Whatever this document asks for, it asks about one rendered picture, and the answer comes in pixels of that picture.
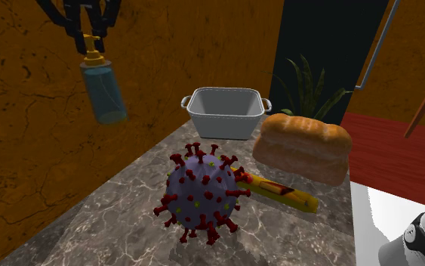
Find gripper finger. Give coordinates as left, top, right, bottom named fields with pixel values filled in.
left=35, top=0, right=85, bottom=53
left=88, top=0, right=122, bottom=54

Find purple spiky ball red spikes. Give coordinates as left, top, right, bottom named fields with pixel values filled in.
left=152, top=141, right=253, bottom=246

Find white tub with handles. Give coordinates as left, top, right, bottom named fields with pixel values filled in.
left=180, top=86, right=273, bottom=141

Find blue bottle with yellow pump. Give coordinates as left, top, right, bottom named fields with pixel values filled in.
left=79, top=33, right=129, bottom=125

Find yellow flat bar with red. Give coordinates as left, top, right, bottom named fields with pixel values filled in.
left=230, top=166, right=320, bottom=214

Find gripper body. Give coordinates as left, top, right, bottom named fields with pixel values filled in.
left=64, top=0, right=105, bottom=8

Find green leafy plant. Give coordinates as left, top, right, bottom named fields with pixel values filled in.
left=263, top=54, right=355, bottom=122

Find brown bread loaf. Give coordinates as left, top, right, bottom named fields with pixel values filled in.
left=251, top=112, right=353, bottom=187

